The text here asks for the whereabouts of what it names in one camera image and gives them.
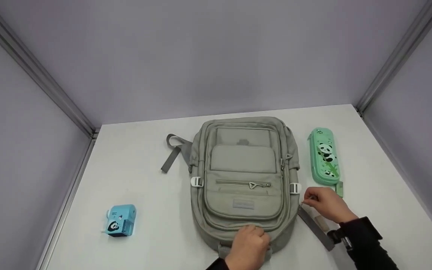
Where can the person's left hand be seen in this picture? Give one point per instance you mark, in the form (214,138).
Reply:
(248,249)

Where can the person's right hand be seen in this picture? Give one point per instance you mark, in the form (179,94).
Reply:
(332,206)

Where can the person's left fingers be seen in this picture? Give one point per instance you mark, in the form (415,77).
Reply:
(254,231)

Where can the person's right fingers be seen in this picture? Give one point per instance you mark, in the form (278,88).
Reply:
(311,199)

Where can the grey-green backpack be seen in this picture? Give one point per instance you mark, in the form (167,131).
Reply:
(243,161)

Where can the black wrist band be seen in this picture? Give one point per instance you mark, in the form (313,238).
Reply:
(339,237)

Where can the green panda pencil case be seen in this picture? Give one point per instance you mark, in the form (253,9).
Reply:
(324,153)

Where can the blue panda pencil sharpener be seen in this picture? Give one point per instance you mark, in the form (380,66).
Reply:
(120,221)

